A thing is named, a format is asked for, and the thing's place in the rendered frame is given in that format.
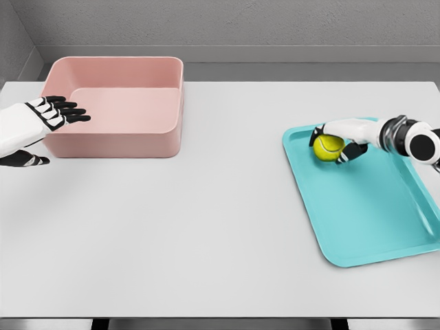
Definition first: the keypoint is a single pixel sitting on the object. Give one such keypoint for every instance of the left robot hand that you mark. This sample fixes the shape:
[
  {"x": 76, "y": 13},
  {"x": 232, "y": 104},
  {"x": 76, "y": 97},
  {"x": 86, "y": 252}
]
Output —
[{"x": 20, "y": 123}]

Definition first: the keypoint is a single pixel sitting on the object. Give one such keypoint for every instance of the pink rectangular basket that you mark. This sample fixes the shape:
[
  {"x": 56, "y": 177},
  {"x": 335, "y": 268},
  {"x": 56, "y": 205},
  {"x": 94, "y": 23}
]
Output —
[{"x": 130, "y": 103}]

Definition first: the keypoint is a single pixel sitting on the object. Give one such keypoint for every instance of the blue rectangular tray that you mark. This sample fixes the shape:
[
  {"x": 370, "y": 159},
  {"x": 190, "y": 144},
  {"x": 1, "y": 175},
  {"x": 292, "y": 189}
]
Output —
[{"x": 364, "y": 206}]

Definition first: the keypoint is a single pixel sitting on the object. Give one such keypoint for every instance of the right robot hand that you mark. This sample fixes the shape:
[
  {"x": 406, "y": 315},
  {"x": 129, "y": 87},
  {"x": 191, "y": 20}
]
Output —
[{"x": 343, "y": 130}]

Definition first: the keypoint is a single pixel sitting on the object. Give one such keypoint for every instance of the yellow tennis ball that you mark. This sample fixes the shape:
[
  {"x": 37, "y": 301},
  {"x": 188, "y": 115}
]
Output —
[{"x": 327, "y": 148}]

